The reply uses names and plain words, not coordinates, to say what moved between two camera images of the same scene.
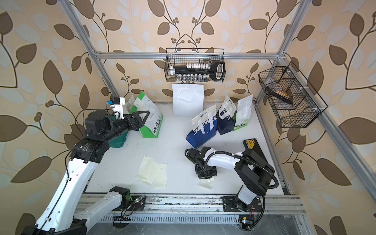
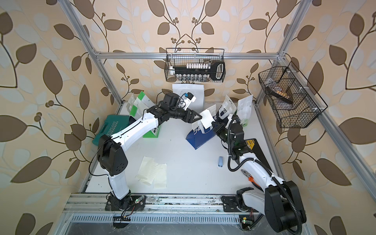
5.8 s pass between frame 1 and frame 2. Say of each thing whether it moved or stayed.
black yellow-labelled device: stayed
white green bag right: stayed
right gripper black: moved
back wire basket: stayed
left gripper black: moved
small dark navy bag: stayed
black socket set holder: stayed
